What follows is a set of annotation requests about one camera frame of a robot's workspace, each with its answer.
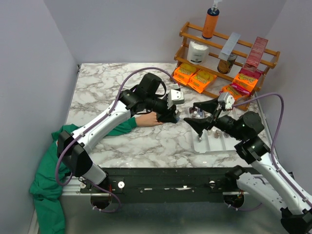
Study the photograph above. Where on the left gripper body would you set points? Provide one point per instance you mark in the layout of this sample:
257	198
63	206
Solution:
162	116

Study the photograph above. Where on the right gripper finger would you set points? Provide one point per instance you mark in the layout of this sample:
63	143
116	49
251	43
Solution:
199	124
208	106

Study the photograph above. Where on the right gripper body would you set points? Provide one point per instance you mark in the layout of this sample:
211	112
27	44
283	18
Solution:
215	116

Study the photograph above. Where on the blue nail polish bottle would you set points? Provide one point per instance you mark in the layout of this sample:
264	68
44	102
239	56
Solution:
177	115

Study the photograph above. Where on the mannequin hand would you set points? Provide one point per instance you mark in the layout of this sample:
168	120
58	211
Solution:
147	120

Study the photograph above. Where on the green jacket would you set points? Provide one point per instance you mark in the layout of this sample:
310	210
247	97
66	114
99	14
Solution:
46	191

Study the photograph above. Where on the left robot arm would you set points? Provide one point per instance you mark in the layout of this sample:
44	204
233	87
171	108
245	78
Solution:
74	148

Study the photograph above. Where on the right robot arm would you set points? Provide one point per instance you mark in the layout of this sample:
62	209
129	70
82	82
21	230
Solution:
291	203

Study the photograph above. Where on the red polish bottle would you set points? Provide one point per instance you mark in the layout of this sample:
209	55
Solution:
193	113

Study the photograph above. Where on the gold glitter polish bottle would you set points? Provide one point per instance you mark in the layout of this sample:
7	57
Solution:
217	133

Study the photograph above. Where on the white organizer tray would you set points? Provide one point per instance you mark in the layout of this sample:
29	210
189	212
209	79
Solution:
209	144

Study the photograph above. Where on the orange pink box lower right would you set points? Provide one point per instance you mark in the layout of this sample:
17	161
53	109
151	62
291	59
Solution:
237	95

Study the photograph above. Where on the orange pink box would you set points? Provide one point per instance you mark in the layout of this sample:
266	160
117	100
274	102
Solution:
245	81
237	95

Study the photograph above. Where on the orange pink box upper right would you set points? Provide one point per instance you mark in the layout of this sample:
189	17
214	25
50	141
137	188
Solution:
245	81

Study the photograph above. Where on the wooden shelf rack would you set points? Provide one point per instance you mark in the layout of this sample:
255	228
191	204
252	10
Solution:
268	61

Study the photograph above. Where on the dark glass jar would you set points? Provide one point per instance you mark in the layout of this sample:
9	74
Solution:
225	66

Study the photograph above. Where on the orange box far left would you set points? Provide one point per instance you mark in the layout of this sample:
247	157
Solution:
183	73

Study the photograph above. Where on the white jar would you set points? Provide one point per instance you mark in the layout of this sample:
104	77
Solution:
197	52

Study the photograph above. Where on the grey blue tall box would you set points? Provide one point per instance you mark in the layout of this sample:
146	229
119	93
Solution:
229	46

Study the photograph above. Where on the red tall box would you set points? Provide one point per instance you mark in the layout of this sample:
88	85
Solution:
255	55

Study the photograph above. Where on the orange spray bottle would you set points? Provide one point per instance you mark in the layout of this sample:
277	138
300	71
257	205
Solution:
211	20

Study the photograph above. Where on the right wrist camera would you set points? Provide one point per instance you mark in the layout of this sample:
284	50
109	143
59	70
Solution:
226	101

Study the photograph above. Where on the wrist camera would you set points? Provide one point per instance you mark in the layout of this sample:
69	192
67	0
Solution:
226	101
175	96

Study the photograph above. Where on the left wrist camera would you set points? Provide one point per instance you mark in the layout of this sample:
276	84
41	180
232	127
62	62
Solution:
175	96

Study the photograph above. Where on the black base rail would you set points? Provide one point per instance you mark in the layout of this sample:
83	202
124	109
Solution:
170	185

